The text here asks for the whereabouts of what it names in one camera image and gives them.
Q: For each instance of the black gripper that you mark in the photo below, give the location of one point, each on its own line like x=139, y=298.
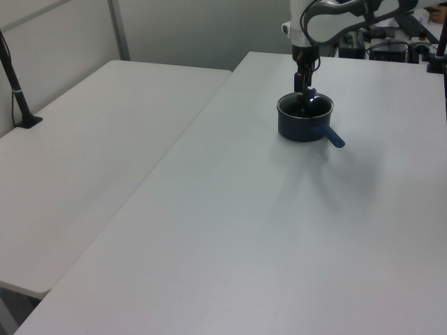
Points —
x=304, y=57

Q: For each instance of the glass lid with blue knob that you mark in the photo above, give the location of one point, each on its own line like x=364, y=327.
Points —
x=291, y=107

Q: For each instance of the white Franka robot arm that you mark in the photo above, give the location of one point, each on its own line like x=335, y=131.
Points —
x=324, y=24

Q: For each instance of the black device with green part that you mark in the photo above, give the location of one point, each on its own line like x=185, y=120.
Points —
x=351, y=45

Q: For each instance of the black equipment box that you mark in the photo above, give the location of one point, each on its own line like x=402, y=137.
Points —
x=391, y=52

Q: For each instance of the white side table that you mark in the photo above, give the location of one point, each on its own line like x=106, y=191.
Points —
x=87, y=150

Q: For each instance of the black camera stand pole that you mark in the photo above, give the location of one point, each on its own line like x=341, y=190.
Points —
x=19, y=101
x=441, y=45

